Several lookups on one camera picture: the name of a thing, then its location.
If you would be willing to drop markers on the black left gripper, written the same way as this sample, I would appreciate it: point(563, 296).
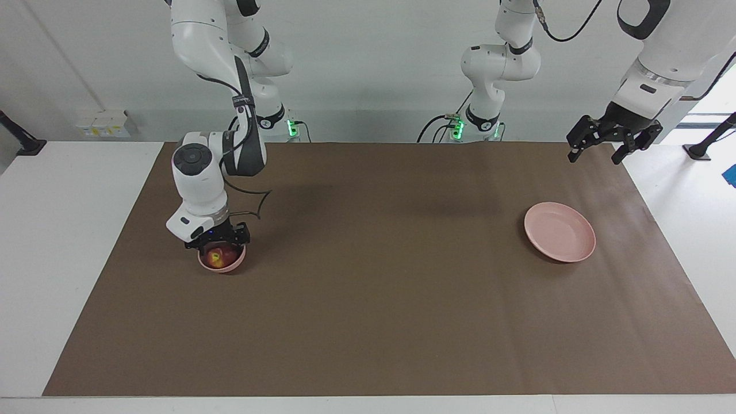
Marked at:
point(627, 125)

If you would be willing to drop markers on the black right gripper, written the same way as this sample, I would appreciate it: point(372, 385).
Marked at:
point(218, 236)

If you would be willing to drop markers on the dark red apple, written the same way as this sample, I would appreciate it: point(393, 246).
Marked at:
point(224, 256)

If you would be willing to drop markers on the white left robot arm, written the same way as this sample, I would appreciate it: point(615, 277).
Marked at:
point(497, 63)

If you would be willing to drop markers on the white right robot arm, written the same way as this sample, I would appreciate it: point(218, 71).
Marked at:
point(198, 178)

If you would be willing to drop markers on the pink bowl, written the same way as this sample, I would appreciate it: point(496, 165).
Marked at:
point(230, 268)

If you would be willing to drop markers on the pink plate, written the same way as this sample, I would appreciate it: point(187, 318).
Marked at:
point(560, 233)

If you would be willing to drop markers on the black clamp stand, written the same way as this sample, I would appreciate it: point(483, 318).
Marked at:
point(698, 150)
point(26, 146)

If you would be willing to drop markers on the blue object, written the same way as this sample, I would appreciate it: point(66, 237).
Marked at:
point(731, 175)

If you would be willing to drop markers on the white box with green light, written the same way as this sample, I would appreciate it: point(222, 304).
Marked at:
point(292, 126)
point(457, 127)

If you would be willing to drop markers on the brown table mat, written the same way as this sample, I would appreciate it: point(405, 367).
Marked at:
point(368, 287)

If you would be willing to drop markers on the white wall socket box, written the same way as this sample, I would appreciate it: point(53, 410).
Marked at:
point(103, 123)

